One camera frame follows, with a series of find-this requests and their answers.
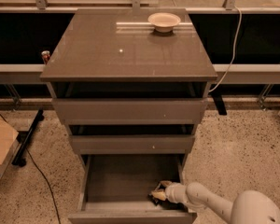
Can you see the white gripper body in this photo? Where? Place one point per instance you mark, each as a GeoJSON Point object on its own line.
{"type": "Point", "coordinates": [173, 192]}

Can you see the dark rxbar blueberry wrapper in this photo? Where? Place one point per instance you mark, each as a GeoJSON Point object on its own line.
{"type": "Point", "coordinates": [156, 201]}

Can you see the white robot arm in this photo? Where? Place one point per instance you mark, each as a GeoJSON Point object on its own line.
{"type": "Point", "coordinates": [249, 207]}

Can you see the grey open bottom drawer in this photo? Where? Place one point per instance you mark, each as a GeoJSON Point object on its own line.
{"type": "Point", "coordinates": [116, 190]}

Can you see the grey middle drawer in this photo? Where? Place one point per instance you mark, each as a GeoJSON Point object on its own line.
{"type": "Point", "coordinates": [132, 144]}

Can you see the grey drawer cabinet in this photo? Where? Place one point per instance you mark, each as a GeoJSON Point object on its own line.
{"type": "Point", "coordinates": [118, 54]}

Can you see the grey top drawer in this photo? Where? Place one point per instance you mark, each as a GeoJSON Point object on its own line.
{"type": "Point", "coordinates": [135, 112]}

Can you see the black stand foot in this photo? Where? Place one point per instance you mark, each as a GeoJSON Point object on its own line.
{"type": "Point", "coordinates": [24, 139]}

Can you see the white paper bowl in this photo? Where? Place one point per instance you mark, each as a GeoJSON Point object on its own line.
{"type": "Point", "coordinates": [164, 22]}

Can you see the brown cardboard box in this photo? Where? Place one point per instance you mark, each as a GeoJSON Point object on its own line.
{"type": "Point", "coordinates": [8, 144]}

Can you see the red soda can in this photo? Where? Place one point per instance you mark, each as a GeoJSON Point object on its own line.
{"type": "Point", "coordinates": [45, 56]}

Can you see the black bracket leg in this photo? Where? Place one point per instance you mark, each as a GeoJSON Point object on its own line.
{"type": "Point", "coordinates": [218, 101]}

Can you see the grey metal rail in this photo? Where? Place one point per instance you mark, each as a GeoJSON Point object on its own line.
{"type": "Point", "coordinates": [237, 74]}

